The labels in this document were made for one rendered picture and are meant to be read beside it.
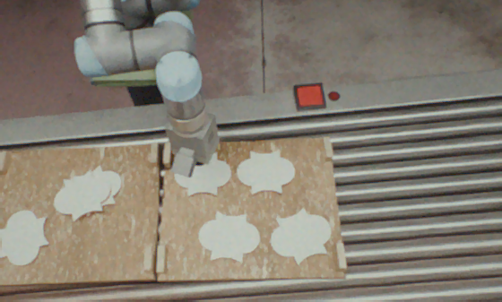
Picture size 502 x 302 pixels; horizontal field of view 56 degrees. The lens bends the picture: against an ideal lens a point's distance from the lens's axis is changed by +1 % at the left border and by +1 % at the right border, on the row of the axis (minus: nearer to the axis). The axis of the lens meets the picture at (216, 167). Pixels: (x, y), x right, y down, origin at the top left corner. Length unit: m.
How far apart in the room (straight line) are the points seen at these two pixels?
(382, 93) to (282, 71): 1.25
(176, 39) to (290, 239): 0.50
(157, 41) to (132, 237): 0.47
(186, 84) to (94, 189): 0.47
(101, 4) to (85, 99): 1.70
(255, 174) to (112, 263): 0.39
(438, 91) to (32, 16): 2.39
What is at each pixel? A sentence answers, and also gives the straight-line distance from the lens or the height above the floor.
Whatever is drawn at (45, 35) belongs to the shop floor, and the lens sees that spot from 2.99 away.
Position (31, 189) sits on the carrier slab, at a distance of 1.26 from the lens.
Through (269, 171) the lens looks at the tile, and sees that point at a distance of 1.13.
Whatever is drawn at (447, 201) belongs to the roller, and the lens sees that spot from 1.21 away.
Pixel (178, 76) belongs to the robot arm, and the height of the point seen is 1.34.
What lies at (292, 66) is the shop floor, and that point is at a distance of 2.55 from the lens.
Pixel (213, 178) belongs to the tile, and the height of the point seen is 0.95.
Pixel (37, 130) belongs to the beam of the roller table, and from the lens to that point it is 1.38.
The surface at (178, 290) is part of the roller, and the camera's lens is 1.08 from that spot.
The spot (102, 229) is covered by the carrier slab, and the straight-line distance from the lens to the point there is 1.15.
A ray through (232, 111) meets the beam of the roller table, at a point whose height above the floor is 0.91.
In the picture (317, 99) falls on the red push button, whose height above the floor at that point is 0.93.
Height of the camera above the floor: 1.95
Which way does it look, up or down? 62 degrees down
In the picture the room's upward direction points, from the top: 10 degrees counter-clockwise
